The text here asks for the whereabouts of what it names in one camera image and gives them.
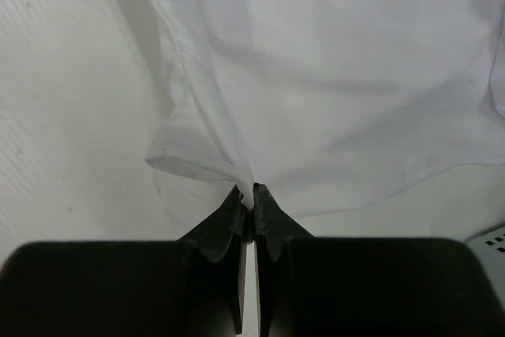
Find white laundry basket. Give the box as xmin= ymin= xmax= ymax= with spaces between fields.
xmin=466 ymin=226 xmax=504 ymax=271

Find white t shirt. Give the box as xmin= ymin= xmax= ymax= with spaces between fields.
xmin=96 ymin=0 xmax=505 ymax=219

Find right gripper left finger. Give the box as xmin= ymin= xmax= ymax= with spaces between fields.
xmin=1 ymin=189 xmax=246 ymax=336

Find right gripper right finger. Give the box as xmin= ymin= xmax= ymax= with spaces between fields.
xmin=253 ymin=185 xmax=504 ymax=336

